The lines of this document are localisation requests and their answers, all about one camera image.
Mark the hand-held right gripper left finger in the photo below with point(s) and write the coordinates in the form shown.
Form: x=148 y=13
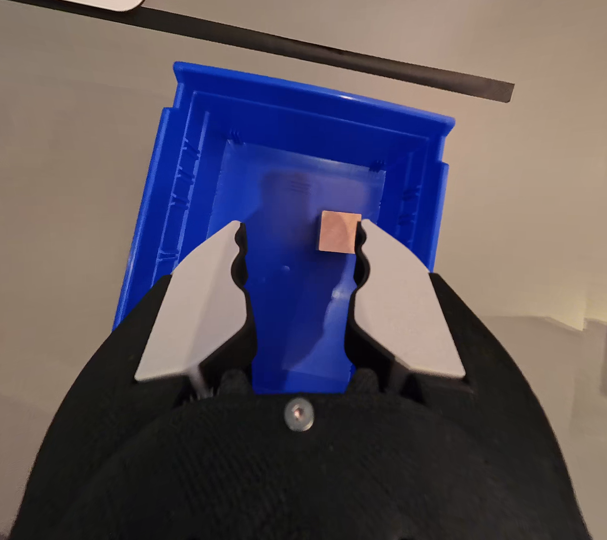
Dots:
x=194 y=317

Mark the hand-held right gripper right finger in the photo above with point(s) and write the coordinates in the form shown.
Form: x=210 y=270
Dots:
x=408 y=322

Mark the wooden cube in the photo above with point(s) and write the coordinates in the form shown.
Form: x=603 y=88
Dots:
x=337 y=231

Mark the blue plastic bin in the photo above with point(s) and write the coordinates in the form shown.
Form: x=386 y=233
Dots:
x=294 y=132

